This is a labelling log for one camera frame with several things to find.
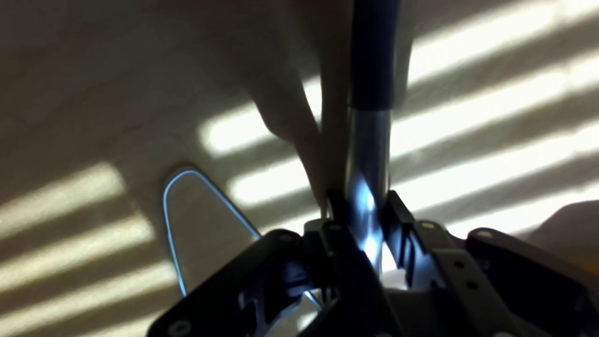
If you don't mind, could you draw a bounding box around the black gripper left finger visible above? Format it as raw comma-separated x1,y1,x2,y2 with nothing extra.
146,186,401,337

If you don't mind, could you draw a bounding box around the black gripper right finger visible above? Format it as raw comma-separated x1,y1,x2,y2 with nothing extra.
380,186,599,337

